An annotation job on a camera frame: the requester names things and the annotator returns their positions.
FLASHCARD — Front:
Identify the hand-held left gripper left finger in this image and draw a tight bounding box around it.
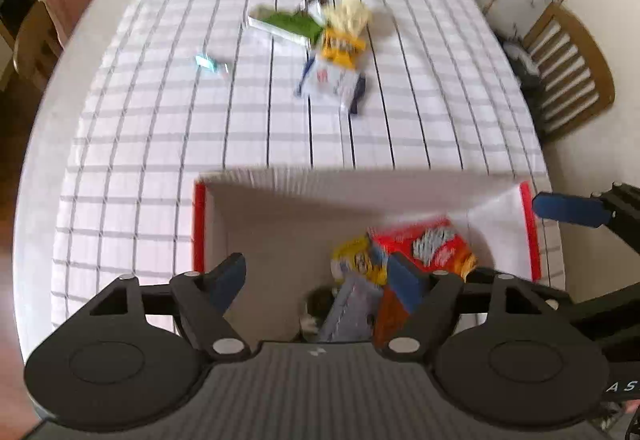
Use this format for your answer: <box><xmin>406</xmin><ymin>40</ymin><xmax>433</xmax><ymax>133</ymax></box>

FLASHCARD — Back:
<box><xmin>50</xmin><ymin>252</ymin><xmax>251</xmax><ymax>363</ymax></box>

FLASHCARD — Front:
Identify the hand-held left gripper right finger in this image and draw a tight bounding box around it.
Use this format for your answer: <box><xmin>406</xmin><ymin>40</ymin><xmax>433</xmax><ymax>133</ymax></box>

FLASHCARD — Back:
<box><xmin>372</xmin><ymin>254</ymin><xmax>576</xmax><ymax>363</ymax></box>

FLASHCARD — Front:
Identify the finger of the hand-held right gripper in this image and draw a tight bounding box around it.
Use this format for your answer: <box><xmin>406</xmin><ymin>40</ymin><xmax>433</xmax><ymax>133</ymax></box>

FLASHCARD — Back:
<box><xmin>550</xmin><ymin>284</ymin><xmax>640</xmax><ymax>341</ymax></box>
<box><xmin>532</xmin><ymin>182</ymin><xmax>640</xmax><ymax>257</ymax></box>

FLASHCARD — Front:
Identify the brown snack packet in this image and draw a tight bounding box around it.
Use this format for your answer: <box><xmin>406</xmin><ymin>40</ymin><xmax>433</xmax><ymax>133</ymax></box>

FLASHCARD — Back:
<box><xmin>372</xmin><ymin>286</ymin><xmax>417</xmax><ymax>347</ymax></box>

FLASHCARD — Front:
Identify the red chip bag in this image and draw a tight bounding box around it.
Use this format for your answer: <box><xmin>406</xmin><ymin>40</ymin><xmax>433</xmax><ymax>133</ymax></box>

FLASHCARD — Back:
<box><xmin>369</xmin><ymin>217</ymin><xmax>479</xmax><ymax>281</ymax></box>

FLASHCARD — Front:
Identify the yellow snack stick packet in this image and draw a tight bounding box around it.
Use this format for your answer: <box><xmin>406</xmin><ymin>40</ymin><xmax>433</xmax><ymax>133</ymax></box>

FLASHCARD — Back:
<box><xmin>331</xmin><ymin>236</ymin><xmax>389</xmax><ymax>287</ymax></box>

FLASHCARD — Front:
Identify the light blue snack packet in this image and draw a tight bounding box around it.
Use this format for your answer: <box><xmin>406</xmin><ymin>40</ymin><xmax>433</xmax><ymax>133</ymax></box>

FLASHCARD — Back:
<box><xmin>319</xmin><ymin>270</ymin><xmax>387</xmax><ymax>344</ymax></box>

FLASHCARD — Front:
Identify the white cardboard box red edge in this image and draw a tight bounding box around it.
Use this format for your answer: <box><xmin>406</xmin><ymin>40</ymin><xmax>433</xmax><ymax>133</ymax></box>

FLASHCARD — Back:
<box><xmin>192</xmin><ymin>167</ymin><xmax>543</xmax><ymax>346</ymax></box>

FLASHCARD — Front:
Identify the wooden slatted chair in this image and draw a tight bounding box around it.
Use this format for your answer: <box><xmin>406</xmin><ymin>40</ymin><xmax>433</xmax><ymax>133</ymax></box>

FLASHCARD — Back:
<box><xmin>520</xmin><ymin>2</ymin><xmax>617</xmax><ymax>143</ymax></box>

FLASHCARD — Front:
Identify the white black checked tablecloth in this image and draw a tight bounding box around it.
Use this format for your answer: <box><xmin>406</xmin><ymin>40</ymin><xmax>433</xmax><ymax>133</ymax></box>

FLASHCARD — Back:
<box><xmin>50</xmin><ymin>0</ymin><xmax>568</xmax><ymax>341</ymax></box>

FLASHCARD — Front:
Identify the small teal candy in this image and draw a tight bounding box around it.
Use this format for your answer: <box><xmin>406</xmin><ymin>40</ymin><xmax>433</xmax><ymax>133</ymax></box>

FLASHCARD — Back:
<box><xmin>194</xmin><ymin>52</ymin><xmax>232</xmax><ymax>75</ymax></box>

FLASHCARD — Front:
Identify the white blue snack packet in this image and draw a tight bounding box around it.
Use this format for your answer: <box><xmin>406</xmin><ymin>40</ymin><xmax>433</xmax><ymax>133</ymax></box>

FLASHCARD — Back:
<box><xmin>294</xmin><ymin>56</ymin><xmax>367</xmax><ymax>117</ymax></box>

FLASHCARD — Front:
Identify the yellow black snack packet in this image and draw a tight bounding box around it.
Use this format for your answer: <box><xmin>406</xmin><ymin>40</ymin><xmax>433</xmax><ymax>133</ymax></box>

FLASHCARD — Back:
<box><xmin>319</xmin><ymin>30</ymin><xmax>367</xmax><ymax>71</ymax></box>

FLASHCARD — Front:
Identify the green snack packet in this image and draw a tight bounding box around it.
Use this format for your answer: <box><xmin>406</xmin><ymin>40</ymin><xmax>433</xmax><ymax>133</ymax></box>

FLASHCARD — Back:
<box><xmin>248</xmin><ymin>4</ymin><xmax>324</xmax><ymax>46</ymax></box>

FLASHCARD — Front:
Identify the pale cream snack packet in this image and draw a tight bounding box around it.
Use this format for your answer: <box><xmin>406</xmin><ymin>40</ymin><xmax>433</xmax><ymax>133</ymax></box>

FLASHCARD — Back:
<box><xmin>324</xmin><ymin>0</ymin><xmax>374</xmax><ymax>39</ymax></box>

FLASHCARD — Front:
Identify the wooden chair with pink cloth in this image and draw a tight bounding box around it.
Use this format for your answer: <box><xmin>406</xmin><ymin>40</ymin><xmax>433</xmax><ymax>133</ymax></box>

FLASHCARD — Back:
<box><xmin>14</xmin><ymin>0</ymin><xmax>124</xmax><ymax>93</ymax></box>

